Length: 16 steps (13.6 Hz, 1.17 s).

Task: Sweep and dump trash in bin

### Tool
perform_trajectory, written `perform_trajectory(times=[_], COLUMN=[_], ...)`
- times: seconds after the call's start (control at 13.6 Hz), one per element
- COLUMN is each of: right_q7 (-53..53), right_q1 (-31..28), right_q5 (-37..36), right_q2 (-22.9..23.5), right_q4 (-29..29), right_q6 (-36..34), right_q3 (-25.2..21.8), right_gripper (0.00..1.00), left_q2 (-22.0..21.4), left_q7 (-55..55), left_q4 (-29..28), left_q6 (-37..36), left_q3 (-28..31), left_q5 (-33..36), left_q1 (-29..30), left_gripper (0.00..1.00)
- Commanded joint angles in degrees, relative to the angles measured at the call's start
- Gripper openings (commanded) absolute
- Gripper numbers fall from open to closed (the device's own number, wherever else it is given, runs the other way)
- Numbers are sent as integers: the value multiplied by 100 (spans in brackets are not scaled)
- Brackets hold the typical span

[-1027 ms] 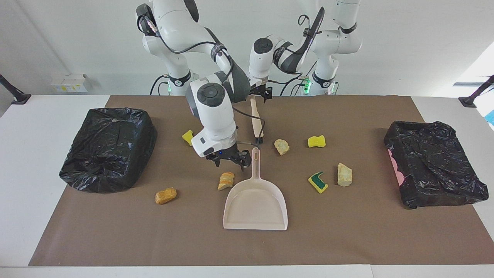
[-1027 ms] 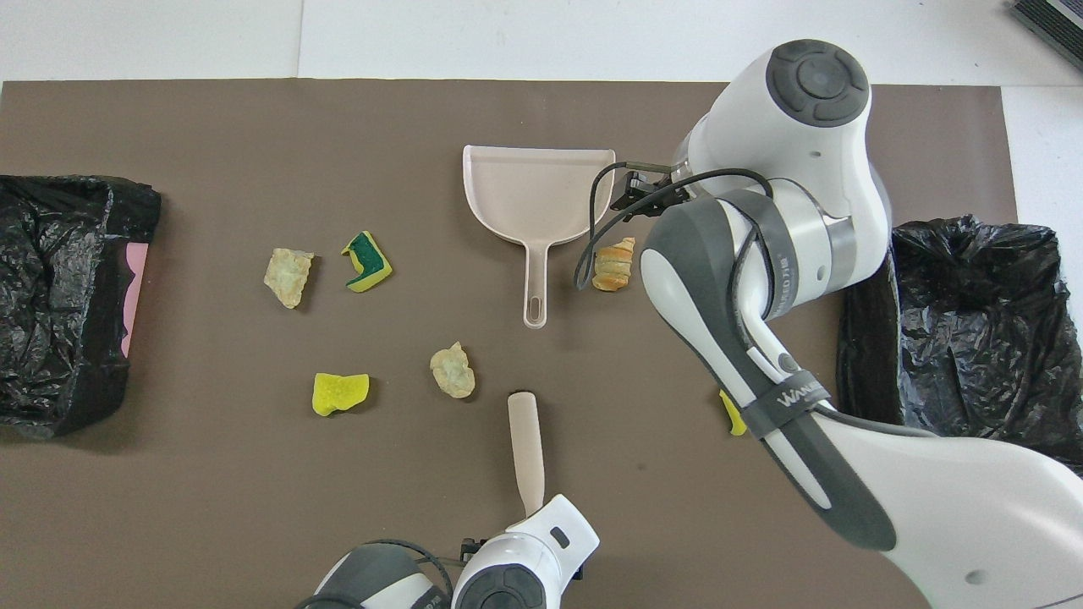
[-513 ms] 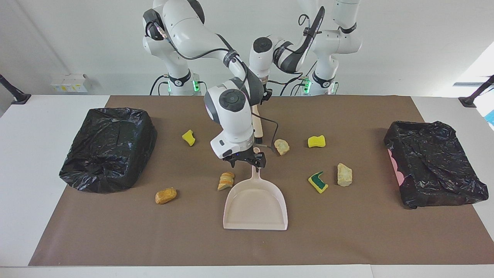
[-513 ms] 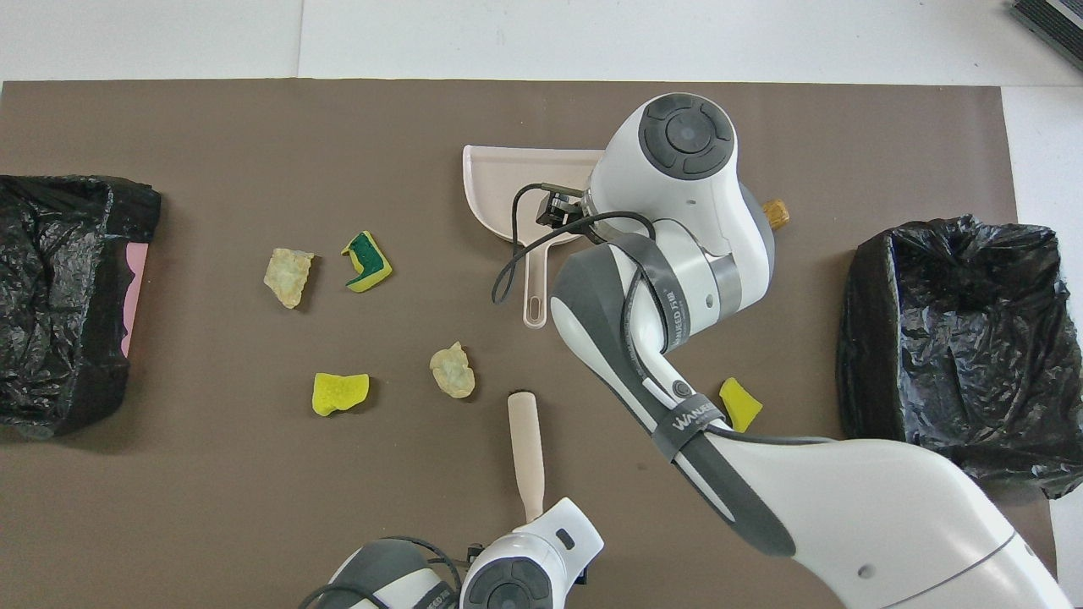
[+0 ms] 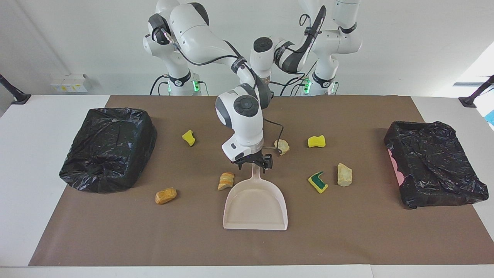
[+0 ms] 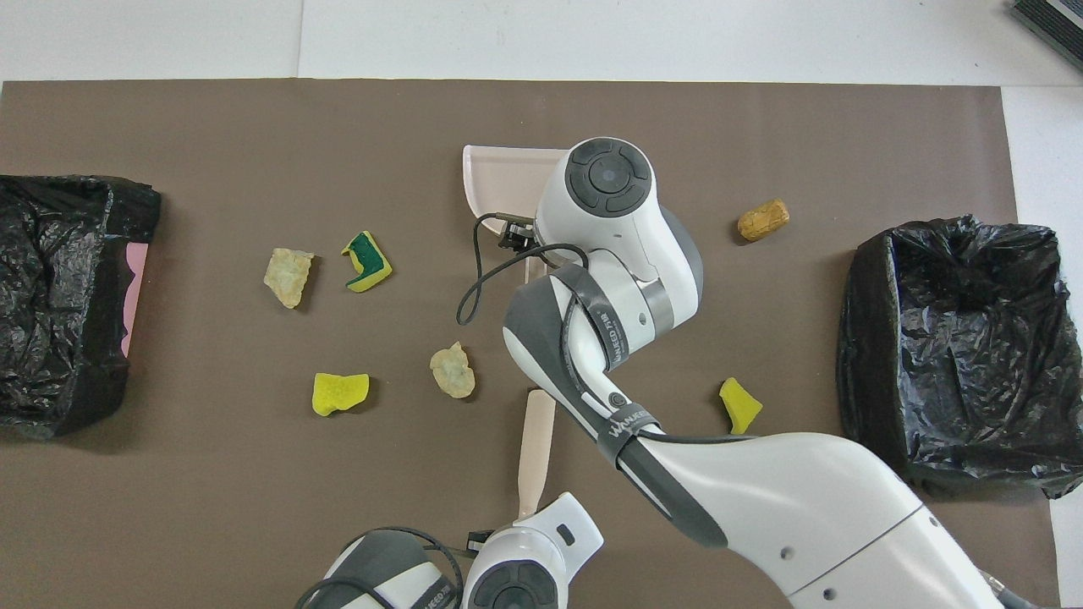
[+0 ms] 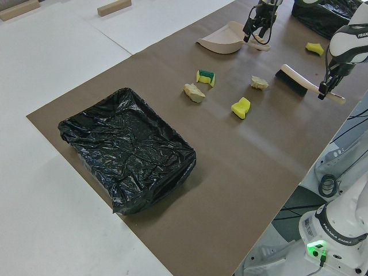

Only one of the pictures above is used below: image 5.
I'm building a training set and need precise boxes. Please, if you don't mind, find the beige plastic dustpan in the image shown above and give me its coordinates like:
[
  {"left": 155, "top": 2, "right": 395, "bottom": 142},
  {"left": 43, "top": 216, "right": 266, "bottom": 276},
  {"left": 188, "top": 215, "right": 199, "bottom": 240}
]
[{"left": 223, "top": 162, "right": 289, "bottom": 231}]

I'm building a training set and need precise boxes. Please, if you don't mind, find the yellow and green sponge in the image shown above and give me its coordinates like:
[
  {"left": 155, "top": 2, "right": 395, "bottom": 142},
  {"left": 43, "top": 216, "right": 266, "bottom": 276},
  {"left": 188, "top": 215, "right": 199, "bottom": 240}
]
[{"left": 308, "top": 171, "right": 329, "bottom": 194}]

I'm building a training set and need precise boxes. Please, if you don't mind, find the long pale bread chunk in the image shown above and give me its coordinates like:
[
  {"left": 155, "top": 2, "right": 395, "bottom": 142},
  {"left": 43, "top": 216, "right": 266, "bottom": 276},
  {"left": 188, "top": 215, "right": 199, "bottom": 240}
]
[{"left": 337, "top": 163, "right": 353, "bottom": 187}]

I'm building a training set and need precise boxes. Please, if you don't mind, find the pink plastic bin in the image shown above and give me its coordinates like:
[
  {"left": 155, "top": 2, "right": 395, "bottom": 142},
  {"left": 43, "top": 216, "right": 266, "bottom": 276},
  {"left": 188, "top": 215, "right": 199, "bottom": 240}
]
[{"left": 388, "top": 149, "right": 406, "bottom": 186}]

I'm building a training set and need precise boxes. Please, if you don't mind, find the black trash bag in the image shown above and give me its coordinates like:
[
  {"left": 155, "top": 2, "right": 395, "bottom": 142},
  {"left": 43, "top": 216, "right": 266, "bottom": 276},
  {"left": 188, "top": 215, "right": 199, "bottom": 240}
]
[
  {"left": 59, "top": 107, "right": 157, "bottom": 193},
  {"left": 384, "top": 120, "right": 489, "bottom": 209}
]

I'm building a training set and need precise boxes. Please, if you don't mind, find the sliced croissant piece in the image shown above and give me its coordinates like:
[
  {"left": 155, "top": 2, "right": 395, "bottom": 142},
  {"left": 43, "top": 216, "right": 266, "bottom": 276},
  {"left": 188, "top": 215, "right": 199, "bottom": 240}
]
[{"left": 217, "top": 172, "right": 235, "bottom": 192}]

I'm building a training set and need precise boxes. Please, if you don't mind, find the brown bread roll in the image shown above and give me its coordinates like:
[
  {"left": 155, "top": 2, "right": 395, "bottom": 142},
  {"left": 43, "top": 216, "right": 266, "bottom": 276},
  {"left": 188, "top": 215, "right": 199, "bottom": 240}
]
[{"left": 155, "top": 187, "right": 178, "bottom": 205}]

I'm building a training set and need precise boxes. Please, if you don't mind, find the brown table mat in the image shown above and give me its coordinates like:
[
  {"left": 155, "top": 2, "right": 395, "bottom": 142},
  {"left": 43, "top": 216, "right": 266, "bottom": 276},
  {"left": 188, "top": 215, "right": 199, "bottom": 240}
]
[{"left": 29, "top": 95, "right": 494, "bottom": 266}]

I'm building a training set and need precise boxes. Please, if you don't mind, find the black left base cable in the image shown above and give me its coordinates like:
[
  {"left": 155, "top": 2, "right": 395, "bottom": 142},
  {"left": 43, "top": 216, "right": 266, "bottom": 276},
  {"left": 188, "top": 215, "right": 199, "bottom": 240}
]
[{"left": 270, "top": 75, "right": 309, "bottom": 96}]

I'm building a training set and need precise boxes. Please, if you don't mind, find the black base cable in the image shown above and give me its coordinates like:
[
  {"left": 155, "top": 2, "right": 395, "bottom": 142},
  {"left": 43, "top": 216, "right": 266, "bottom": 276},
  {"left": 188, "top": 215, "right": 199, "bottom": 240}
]
[
  {"left": 270, "top": 75, "right": 309, "bottom": 96},
  {"left": 149, "top": 75, "right": 170, "bottom": 96}
]

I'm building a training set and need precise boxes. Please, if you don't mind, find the black right base cable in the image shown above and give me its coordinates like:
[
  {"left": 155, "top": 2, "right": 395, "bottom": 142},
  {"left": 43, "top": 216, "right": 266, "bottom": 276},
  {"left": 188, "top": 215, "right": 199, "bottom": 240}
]
[{"left": 149, "top": 75, "right": 170, "bottom": 96}]

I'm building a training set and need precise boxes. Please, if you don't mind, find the white wall socket box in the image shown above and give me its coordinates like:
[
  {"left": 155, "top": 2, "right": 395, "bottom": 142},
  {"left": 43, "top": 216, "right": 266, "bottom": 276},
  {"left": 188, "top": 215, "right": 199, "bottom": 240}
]
[{"left": 50, "top": 73, "right": 93, "bottom": 93}]

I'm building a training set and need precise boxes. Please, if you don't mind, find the black camera stand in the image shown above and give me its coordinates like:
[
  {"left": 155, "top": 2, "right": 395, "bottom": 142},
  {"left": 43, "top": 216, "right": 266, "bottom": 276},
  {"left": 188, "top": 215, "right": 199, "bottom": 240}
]
[
  {"left": 0, "top": 73, "right": 32, "bottom": 105},
  {"left": 458, "top": 75, "right": 494, "bottom": 108}
]

